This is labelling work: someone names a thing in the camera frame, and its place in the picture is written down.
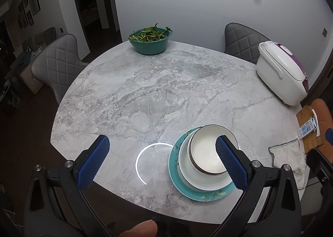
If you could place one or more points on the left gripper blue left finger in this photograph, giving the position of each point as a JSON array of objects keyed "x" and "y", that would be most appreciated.
[{"x": 90, "y": 161}]

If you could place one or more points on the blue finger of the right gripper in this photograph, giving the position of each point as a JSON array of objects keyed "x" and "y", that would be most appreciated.
[
  {"x": 329, "y": 136},
  {"x": 320, "y": 166}
]

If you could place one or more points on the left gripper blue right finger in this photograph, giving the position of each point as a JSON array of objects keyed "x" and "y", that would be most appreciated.
[{"x": 228, "y": 155}]

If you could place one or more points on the large white bowl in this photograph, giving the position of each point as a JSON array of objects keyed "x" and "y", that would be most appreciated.
[{"x": 201, "y": 181}]

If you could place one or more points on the cream bowl red flowers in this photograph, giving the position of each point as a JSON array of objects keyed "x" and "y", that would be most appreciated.
[{"x": 202, "y": 151}]

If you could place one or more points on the small white bowl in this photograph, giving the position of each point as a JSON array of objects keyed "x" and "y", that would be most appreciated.
[{"x": 191, "y": 163}]

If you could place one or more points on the person's left hand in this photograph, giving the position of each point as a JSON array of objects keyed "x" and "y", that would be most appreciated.
[{"x": 145, "y": 229}]

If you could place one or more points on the blue white small carton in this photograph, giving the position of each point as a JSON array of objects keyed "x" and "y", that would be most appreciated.
[{"x": 307, "y": 128}]

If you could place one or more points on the wooden board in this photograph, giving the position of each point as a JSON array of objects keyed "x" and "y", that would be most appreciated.
[{"x": 314, "y": 139}]

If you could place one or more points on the orange chair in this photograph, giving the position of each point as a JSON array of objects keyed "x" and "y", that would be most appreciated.
[{"x": 323, "y": 115}]

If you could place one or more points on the white dish cloth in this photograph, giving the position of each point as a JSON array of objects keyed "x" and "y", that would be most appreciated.
[{"x": 291, "y": 153}]

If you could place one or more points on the white purple rice cooker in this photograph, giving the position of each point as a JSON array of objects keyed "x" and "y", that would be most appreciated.
[{"x": 282, "y": 72}]

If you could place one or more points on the light grey quilted chair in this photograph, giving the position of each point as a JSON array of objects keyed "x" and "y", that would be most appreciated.
[{"x": 58, "y": 65}]

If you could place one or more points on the teal basin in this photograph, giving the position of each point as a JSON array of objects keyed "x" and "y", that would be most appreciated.
[{"x": 151, "y": 48}]

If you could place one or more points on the green leafy vegetables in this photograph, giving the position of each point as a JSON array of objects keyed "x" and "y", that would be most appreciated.
[{"x": 151, "y": 34}]

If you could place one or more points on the wall switch plate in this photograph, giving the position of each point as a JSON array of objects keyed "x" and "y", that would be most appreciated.
[{"x": 324, "y": 32}]

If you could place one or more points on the wall picture frames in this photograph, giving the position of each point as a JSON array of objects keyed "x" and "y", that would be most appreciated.
[{"x": 26, "y": 10}]

